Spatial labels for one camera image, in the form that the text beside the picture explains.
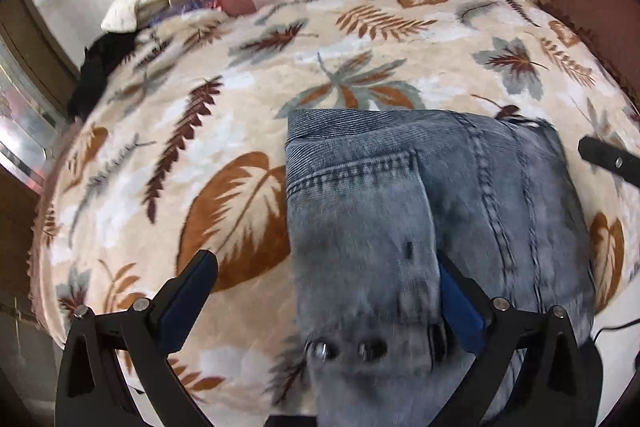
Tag grey-blue denim pants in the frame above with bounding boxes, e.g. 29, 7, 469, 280
284, 108, 598, 427

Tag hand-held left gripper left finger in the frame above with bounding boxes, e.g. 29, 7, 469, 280
55, 249, 220, 427

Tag black cloth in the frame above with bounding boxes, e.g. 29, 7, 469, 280
67, 32, 138, 118

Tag stained glass door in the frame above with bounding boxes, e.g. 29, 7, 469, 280
0, 0, 81, 188

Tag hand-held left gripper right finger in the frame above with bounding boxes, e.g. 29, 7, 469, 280
436, 252, 603, 427

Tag leaf print blanket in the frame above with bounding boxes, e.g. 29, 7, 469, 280
27, 0, 640, 427

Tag black cable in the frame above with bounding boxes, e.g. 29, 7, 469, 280
592, 324, 640, 343

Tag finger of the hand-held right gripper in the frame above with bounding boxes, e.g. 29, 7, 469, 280
577, 137, 640, 188

